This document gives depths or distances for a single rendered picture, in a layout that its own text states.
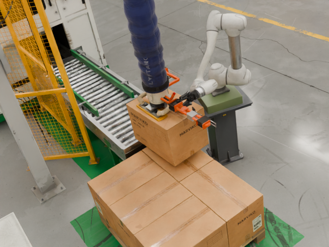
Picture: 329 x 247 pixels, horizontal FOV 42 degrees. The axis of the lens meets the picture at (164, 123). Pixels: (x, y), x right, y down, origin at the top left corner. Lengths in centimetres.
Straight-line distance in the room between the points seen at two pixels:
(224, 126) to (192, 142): 73
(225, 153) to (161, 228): 146
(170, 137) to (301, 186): 150
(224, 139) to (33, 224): 212
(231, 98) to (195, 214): 121
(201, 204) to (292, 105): 228
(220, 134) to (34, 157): 190
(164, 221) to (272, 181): 139
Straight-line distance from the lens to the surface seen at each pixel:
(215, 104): 406
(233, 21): 366
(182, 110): 340
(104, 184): 392
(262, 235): 394
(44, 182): 480
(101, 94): 512
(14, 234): 317
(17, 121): 434
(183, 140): 365
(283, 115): 525
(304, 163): 464
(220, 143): 449
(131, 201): 370
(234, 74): 401
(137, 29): 329
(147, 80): 351
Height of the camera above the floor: 318
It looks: 37 degrees down
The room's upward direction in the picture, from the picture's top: 12 degrees counter-clockwise
